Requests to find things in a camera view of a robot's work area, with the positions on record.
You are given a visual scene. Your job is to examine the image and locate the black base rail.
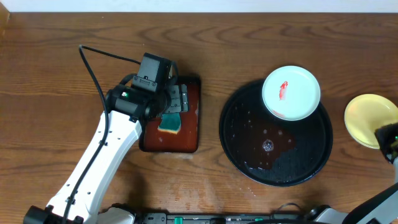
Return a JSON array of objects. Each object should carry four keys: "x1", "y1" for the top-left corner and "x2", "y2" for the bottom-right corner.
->
[{"x1": 99, "y1": 203, "x2": 312, "y2": 224}]

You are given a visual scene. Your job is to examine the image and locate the round black serving tray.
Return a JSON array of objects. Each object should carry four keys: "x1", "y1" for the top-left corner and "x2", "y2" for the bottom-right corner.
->
[{"x1": 219, "y1": 80, "x2": 333, "y2": 187}]

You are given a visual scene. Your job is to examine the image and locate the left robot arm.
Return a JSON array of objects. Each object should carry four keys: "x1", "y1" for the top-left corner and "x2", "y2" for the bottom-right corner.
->
[{"x1": 23, "y1": 81, "x2": 200, "y2": 223}]

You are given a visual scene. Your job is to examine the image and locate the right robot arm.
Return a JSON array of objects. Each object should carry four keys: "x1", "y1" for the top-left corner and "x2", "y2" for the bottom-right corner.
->
[{"x1": 311, "y1": 123, "x2": 397, "y2": 224}]

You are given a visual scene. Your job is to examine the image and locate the pale green plate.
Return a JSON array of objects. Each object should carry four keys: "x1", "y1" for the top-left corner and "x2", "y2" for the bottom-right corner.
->
[{"x1": 261, "y1": 65, "x2": 321, "y2": 121}]

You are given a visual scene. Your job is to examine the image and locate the black rectangular water tray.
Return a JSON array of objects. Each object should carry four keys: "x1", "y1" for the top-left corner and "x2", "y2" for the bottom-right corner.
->
[{"x1": 139, "y1": 76, "x2": 201, "y2": 153}]

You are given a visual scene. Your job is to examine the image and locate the yellow plate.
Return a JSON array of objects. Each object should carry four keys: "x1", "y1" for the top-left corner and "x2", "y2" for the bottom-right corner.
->
[{"x1": 344, "y1": 94, "x2": 397, "y2": 149}]

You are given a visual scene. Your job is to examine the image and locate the green scouring sponge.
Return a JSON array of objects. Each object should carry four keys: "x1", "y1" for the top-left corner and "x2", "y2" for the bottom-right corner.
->
[{"x1": 157, "y1": 113, "x2": 182, "y2": 134}]

